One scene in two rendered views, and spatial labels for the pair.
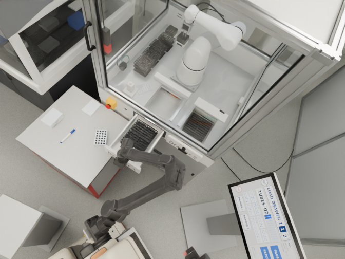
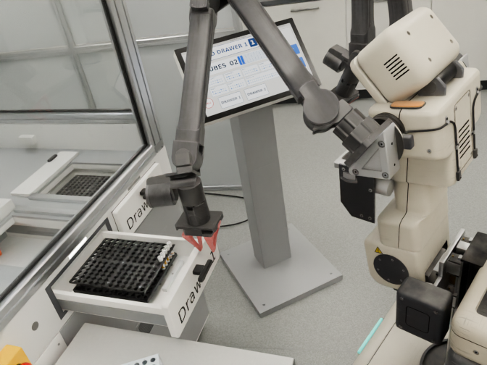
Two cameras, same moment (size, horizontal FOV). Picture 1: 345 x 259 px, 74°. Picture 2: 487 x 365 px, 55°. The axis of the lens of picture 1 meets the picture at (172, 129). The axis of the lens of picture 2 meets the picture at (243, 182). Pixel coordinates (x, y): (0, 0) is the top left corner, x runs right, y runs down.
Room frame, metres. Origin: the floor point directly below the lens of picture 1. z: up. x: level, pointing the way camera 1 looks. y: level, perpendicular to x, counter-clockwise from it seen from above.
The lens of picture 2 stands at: (0.04, 1.06, 1.69)
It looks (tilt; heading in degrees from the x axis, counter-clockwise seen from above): 32 degrees down; 283
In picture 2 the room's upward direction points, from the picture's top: 10 degrees counter-clockwise
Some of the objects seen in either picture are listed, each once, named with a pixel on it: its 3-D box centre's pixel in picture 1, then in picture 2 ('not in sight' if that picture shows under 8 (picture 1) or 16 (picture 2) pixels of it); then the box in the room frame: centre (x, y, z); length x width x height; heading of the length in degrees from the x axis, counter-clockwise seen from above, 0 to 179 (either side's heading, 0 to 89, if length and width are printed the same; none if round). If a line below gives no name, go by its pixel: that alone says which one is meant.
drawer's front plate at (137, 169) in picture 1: (122, 159); (193, 278); (0.41, 0.23, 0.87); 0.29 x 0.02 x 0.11; 80
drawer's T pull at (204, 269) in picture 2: not in sight; (201, 270); (0.38, 0.24, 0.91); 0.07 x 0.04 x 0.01; 80
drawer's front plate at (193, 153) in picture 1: (184, 148); (141, 199); (0.67, -0.13, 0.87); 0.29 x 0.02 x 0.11; 80
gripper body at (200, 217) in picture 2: (122, 158); (196, 212); (0.36, 0.21, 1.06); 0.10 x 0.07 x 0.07; 170
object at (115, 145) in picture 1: (139, 136); (123, 272); (0.61, 0.20, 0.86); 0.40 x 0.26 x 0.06; 170
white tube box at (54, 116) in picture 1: (52, 118); not in sight; (0.50, 0.84, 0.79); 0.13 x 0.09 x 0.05; 171
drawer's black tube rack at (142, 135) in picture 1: (139, 137); (126, 271); (0.60, 0.20, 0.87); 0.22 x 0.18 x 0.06; 170
